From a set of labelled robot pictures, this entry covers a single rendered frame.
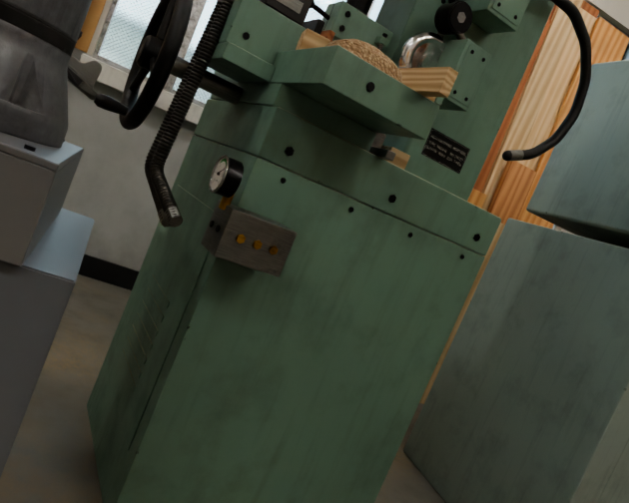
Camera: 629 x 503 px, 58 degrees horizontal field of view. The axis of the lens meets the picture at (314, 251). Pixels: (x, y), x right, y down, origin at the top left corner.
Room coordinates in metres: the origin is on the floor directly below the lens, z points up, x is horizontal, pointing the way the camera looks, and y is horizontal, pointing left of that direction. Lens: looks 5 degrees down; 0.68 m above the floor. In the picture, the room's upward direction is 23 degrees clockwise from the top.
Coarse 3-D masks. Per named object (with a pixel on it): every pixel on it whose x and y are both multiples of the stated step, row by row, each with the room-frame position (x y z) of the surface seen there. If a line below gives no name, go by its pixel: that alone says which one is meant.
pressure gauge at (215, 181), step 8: (224, 160) 0.89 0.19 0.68; (232, 160) 0.88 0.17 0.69; (216, 168) 0.91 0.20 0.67; (224, 168) 0.87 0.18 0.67; (232, 168) 0.87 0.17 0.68; (240, 168) 0.88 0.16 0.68; (216, 176) 0.89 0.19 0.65; (224, 176) 0.86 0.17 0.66; (232, 176) 0.86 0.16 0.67; (240, 176) 0.87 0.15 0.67; (216, 184) 0.88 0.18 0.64; (224, 184) 0.86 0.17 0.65; (232, 184) 0.87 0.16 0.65; (216, 192) 0.88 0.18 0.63; (224, 192) 0.87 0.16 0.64; (232, 192) 0.87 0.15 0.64; (224, 200) 0.89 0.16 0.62; (232, 200) 0.90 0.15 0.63; (224, 208) 0.89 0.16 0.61
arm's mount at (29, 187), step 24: (0, 144) 0.40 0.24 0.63; (24, 144) 0.45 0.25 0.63; (72, 144) 0.66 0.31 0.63; (0, 168) 0.40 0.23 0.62; (24, 168) 0.41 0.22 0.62; (48, 168) 0.41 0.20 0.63; (72, 168) 0.58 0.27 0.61; (0, 192) 0.40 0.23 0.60; (24, 192) 0.41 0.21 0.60; (48, 192) 0.41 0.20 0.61; (0, 216) 0.40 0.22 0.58; (24, 216) 0.41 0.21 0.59; (48, 216) 0.50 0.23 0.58; (0, 240) 0.41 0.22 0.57; (24, 240) 0.41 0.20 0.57
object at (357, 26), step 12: (336, 12) 1.17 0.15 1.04; (348, 12) 1.17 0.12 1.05; (360, 12) 1.19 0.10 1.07; (324, 24) 1.20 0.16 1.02; (336, 24) 1.17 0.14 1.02; (348, 24) 1.18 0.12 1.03; (360, 24) 1.20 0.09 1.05; (372, 24) 1.21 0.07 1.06; (336, 36) 1.18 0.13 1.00; (348, 36) 1.19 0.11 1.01; (360, 36) 1.20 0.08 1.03; (372, 36) 1.21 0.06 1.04; (384, 48) 1.23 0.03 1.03
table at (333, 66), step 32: (224, 64) 1.03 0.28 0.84; (256, 64) 1.00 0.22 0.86; (288, 64) 0.97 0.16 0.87; (320, 64) 0.86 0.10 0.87; (352, 64) 0.85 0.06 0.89; (320, 96) 0.94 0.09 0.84; (352, 96) 0.86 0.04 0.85; (384, 96) 0.89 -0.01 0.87; (416, 96) 0.92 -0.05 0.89; (384, 128) 0.99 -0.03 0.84; (416, 128) 0.93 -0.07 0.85
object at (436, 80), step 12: (408, 72) 0.95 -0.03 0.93; (420, 72) 0.92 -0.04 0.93; (432, 72) 0.89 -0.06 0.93; (444, 72) 0.87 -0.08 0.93; (456, 72) 0.87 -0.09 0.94; (408, 84) 0.94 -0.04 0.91; (420, 84) 0.91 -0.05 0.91; (432, 84) 0.88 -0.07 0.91; (444, 84) 0.87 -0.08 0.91; (432, 96) 0.90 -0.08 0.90; (444, 96) 0.87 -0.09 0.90
